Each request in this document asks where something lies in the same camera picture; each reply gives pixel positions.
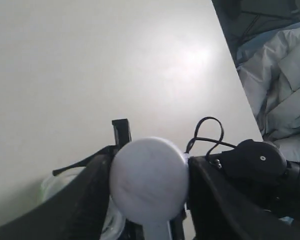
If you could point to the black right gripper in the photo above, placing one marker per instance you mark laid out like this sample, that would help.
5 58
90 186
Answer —
257 193

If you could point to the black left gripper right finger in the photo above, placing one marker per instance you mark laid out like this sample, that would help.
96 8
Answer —
220 212

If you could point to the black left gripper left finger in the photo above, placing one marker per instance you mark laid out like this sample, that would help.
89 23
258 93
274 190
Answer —
77 212

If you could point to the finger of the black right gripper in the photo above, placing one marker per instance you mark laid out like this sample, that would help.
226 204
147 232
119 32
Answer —
75 166

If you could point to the clear plastic water bottle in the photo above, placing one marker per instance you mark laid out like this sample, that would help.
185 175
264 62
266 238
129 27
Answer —
117 226

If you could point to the white bottle cap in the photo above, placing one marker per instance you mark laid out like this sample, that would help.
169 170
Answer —
149 182

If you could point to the light blue crumpled cloth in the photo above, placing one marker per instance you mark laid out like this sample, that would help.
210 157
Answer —
263 37

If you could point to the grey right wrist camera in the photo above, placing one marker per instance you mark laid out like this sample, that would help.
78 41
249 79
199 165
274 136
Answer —
260 162

